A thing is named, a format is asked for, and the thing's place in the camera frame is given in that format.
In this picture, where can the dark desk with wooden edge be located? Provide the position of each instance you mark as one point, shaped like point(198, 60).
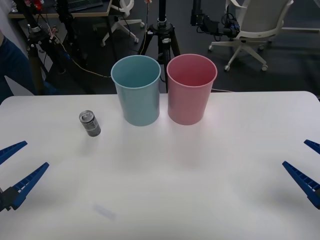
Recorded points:
point(82, 13)

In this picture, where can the dark grey drink can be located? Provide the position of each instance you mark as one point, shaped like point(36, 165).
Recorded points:
point(91, 125)

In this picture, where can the white office chair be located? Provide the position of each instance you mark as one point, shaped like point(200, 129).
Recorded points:
point(122, 23)
point(260, 32)

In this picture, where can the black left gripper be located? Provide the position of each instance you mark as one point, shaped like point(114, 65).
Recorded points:
point(3, 200)

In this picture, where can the person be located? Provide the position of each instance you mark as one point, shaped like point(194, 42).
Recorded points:
point(12, 65)

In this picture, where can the pink plastic bin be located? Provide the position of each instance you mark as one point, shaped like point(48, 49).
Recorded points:
point(187, 105)

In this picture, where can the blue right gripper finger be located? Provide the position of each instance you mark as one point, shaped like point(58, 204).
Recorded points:
point(313, 145)
point(303, 183)

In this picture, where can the black camera tripod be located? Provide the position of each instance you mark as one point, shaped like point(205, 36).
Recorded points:
point(162, 37)

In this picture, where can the pale blue plastic bin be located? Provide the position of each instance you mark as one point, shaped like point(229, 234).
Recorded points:
point(137, 105)

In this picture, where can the black and brown tripod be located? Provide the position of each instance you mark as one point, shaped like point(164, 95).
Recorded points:
point(35, 71)

